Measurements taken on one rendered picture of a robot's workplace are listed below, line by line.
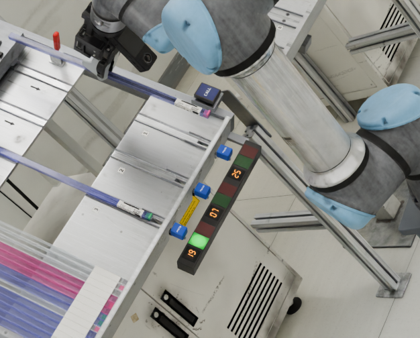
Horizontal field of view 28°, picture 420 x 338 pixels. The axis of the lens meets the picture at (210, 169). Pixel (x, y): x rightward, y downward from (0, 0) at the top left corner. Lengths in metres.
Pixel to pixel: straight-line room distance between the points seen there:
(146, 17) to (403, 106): 0.49
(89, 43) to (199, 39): 0.62
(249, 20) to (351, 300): 1.36
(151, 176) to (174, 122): 0.15
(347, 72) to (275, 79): 1.65
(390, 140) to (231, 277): 0.99
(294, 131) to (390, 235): 1.20
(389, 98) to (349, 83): 1.47
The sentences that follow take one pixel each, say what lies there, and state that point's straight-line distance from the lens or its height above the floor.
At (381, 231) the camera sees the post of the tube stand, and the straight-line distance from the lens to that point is 2.51.
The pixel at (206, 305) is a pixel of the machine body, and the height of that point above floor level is 0.32.
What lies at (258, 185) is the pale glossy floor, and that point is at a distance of 3.12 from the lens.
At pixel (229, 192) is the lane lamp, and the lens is 1.85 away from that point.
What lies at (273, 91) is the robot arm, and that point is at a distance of 1.26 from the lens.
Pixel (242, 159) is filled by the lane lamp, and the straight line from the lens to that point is 1.89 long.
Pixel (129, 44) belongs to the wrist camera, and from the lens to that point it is 1.74.
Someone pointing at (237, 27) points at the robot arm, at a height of 1.11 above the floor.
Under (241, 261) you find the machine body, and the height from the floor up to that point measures 0.29.
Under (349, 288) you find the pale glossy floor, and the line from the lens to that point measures 2.46.
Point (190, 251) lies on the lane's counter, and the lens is 1.78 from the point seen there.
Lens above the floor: 1.53
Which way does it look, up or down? 26 degrees down
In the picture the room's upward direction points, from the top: 45 degrees counter-clockwise
